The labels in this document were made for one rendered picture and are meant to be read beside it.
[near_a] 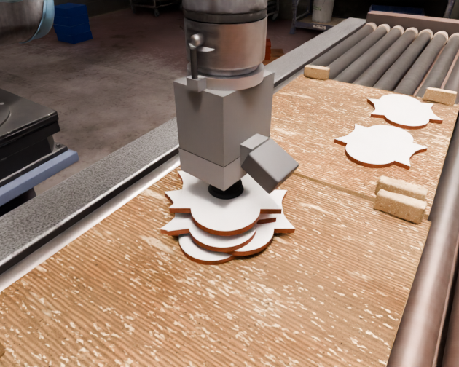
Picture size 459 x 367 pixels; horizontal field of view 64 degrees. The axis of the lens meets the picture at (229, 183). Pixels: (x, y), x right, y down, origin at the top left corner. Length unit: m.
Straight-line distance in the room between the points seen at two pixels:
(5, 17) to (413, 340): 0.71
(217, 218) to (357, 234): 0.17
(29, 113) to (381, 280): 0.64
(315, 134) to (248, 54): 0.36
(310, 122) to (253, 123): 0.34
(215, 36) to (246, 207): 0.19
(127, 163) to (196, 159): 0.26
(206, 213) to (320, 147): 0.29
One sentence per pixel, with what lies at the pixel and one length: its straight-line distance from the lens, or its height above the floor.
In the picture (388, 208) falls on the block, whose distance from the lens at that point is 0.51.
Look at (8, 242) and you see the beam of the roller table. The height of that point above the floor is 0.92.
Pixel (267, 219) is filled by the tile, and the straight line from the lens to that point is 0.43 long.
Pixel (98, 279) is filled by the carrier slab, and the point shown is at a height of 0.94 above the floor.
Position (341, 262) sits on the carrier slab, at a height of 0.94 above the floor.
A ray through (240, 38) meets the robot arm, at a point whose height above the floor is 1.16.
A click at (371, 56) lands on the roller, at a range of 1.23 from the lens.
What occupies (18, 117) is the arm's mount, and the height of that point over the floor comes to 0.96.
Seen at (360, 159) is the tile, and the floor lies 0.94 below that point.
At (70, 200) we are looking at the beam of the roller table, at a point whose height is 0.92.
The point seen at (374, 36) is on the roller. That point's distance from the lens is 1.46.
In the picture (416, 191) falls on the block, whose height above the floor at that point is 0.96.
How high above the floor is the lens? 1.24
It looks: 36 degrees down
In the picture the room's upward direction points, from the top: straight up
